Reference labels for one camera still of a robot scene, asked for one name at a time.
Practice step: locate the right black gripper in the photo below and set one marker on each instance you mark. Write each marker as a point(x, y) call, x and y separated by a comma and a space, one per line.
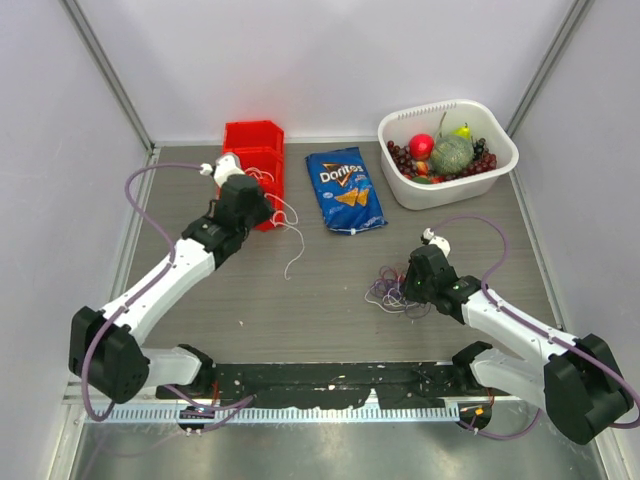
point(411, 294)

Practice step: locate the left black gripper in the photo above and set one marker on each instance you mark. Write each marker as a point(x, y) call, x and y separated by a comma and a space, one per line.
point(265, 208)

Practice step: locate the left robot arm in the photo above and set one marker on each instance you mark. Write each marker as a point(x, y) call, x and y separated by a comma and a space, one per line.
point(106, 346)

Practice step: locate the red plastic bin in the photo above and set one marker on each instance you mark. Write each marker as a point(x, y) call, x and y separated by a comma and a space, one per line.
point(260, 148)

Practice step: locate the blue Doritos chip bag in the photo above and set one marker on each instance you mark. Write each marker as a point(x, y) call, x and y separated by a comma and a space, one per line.
point(345, 192)

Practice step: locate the dark red grape bunch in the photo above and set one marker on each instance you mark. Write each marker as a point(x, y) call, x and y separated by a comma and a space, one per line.
point(402, 159)

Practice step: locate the green melon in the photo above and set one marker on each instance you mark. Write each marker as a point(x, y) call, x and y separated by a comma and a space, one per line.
point(451, 155)

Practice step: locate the red apple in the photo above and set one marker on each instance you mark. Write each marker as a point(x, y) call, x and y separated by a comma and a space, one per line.
point(421, 146)

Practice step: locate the green pear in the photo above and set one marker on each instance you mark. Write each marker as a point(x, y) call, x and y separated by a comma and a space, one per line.
point(464, 132)

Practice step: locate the white plastic basket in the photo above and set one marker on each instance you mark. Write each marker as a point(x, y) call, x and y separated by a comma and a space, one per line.
point(495, 154)

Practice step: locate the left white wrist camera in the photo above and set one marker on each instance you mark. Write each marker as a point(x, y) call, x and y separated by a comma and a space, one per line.
point(226, 166)

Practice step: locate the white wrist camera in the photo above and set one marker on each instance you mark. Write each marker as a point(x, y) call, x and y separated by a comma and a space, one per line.
point(429, 237)
point(226, 166)

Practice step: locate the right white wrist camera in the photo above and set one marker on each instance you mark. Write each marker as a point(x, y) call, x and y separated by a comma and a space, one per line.
point(429, 237)

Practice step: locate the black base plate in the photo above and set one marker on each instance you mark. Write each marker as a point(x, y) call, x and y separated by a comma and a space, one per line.
point(401, 385)

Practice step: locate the slotted cable duct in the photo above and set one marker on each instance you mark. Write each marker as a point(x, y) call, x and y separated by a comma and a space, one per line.
point(369, 413)

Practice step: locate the left aluminium frame post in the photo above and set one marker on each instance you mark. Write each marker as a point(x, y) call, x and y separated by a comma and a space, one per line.
point(98, 54)

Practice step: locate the aluminium frame post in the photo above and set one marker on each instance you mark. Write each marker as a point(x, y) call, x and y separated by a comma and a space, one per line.
point(98, 54)
point(574, 17)

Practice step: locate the right aluminium frame post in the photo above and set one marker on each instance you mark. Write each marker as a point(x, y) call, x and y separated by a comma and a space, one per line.
point(574, 17)

